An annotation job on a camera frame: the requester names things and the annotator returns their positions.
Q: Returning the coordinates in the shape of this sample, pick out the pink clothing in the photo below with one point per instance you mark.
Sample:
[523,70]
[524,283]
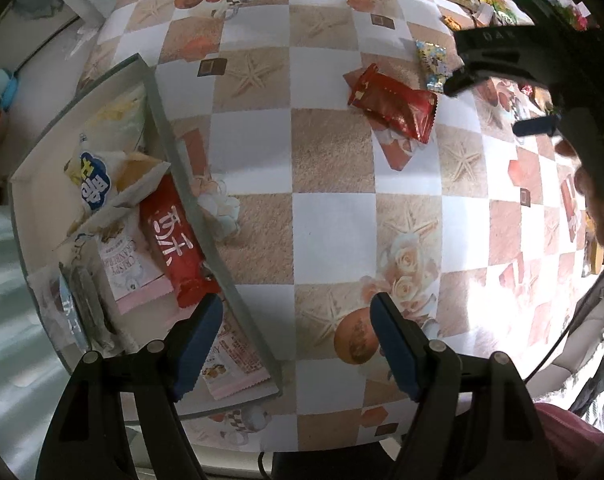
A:
[571,435]

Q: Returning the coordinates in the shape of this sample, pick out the checkered printed tablecloth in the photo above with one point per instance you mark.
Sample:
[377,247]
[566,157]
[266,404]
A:
[332,160]

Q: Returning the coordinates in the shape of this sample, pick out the pale yellow snack packet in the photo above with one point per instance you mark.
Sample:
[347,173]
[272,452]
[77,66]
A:
[117,110]

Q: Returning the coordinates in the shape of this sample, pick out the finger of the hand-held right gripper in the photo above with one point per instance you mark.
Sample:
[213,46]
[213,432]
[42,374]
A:
[501,52]
[536,126]

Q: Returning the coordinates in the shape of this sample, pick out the blue white snack packet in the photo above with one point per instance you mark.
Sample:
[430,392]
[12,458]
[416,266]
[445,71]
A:
[94,182]

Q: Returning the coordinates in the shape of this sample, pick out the person's right hand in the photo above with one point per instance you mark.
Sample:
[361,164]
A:
[594,210]

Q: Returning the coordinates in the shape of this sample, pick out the white tan snack bag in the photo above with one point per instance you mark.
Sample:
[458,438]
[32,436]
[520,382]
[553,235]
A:
[142,170]

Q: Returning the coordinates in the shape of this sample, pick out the red snack bar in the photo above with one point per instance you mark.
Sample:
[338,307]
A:
[172,245]

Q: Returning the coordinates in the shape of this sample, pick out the colourful patterned snack packet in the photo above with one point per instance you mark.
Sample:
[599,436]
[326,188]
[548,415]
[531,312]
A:
[431,65]

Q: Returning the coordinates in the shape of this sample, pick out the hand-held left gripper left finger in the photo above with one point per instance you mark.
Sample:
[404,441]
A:
[197,345]

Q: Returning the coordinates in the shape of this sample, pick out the pink white snack packet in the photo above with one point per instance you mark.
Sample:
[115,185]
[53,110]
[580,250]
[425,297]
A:
[232,360]
[122,265]

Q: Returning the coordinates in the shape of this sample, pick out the blue plastic container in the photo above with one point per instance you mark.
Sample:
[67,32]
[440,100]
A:
[7,87]

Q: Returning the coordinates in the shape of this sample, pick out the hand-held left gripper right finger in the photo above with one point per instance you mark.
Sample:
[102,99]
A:
[396,350]

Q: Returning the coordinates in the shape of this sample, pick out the red snack packet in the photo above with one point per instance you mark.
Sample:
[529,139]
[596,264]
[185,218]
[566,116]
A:
[391,102]

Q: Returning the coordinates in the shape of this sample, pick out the pile of mixed snacks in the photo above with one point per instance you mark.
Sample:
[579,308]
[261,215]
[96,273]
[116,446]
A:
[481,0]

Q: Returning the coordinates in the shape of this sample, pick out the grey snack packet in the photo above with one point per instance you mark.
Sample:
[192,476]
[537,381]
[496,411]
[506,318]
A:
[84,305]

